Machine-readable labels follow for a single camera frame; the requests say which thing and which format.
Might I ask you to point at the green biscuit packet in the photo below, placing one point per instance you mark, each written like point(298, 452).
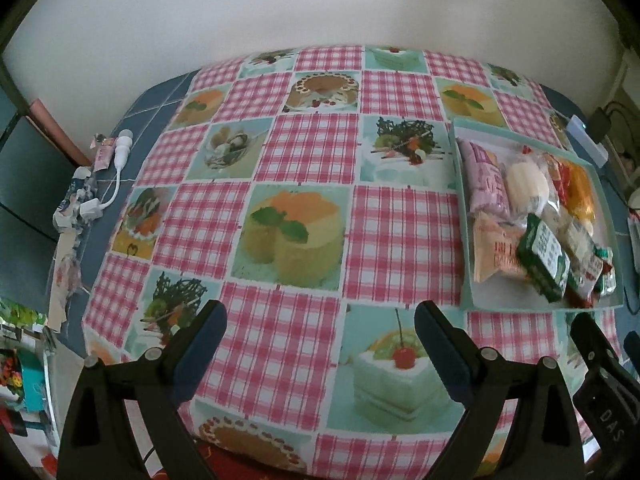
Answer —
point(542, 257)

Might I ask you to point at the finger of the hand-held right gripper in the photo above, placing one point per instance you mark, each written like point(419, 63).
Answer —
point(631, 347)
point(592, 355)

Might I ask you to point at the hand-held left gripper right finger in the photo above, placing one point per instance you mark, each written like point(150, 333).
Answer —
point(445, 355)

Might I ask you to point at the red snack packet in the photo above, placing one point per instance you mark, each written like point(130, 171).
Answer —
point(560, 175)

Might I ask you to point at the orange noodle snack bag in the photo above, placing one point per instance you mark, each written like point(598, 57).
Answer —
point(580, 190)

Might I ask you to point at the teal shallow cardboard tray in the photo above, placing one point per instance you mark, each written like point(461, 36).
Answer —
point(505, 296)

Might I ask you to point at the pink snack packet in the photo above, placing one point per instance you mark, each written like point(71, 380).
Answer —
point(482, 180)

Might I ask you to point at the orange biscuit packet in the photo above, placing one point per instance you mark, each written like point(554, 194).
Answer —
point(495, 252)

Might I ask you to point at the dark cabinet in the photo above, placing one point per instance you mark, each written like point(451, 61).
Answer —
point(30, 170)

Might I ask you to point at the floral patterned cloth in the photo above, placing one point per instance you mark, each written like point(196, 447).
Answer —
point(75, 200)

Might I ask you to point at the white power strip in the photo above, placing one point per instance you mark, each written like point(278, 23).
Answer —
point(585, 135)

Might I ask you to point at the small pink sachet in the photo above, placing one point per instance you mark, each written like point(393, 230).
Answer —
point(103, 155)

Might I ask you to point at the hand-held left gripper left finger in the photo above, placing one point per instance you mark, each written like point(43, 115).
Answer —
point(200, 352)

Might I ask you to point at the checkered cake print tablecloth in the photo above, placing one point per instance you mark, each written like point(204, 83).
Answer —
point(310, 150)

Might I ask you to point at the brown and white snack packet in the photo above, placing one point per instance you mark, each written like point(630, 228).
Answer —
point(585, 267)

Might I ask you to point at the black charger plug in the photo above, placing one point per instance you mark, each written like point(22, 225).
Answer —
point(600, 125)

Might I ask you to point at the brown wooden board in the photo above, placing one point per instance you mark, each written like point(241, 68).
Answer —
point(55, 130)

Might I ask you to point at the small green candy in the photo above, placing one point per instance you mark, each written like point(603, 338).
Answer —
point(605, 270)

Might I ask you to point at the white bun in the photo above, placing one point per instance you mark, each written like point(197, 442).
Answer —
point(525, 185)

